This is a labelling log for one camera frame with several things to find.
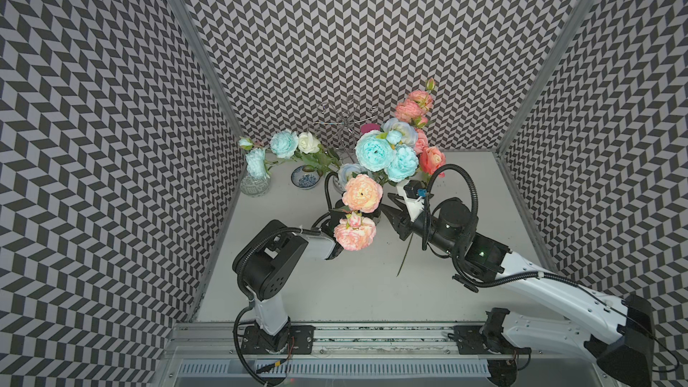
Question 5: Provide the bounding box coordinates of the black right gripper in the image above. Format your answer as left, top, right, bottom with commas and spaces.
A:
377, 192, 459, 256

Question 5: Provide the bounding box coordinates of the teal and white flower spray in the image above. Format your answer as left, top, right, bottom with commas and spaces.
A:
238, 130, 342, 179

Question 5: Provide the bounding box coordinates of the pink ranunculus spray stem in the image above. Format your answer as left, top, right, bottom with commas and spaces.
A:
394, 78, 436, 129

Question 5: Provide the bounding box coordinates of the clear glass vase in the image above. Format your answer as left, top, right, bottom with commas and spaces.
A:
361, 204, 383, 225

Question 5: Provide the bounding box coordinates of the peach pink peony stem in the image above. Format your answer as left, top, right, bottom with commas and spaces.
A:
333, 175, 383, 251

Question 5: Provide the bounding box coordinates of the pink rose stem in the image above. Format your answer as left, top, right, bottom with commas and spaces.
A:
401, 129, 446, 184

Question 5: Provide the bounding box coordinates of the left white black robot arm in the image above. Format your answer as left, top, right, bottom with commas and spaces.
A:
232, 201, 346, 355

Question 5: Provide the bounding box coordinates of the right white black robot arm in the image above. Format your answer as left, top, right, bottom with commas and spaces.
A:
381, 164, 683, 386

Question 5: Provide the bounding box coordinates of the blue floral ceramic bowl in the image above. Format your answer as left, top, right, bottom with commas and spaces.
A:
290, 165, 322, 190

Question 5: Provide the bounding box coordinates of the magenta wine glass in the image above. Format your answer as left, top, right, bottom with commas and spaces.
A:
360, 123, 381, 134

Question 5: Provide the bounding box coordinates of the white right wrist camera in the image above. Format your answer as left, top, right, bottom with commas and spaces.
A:
396, 179, 426, 222

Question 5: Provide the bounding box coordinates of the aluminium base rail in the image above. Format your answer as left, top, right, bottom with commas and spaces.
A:
151, 322, 618, 386

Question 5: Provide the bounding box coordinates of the aluminium corner frame post left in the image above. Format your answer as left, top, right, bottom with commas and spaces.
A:
167, 0, 245, 137

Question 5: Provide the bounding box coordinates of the aluminium corner frame post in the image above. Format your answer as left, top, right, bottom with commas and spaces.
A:
167, 0, 245, 137
496, 0, 596, 158

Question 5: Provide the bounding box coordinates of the aluminium corner frame post right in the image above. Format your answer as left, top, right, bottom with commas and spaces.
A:
496, 0, 596, 158

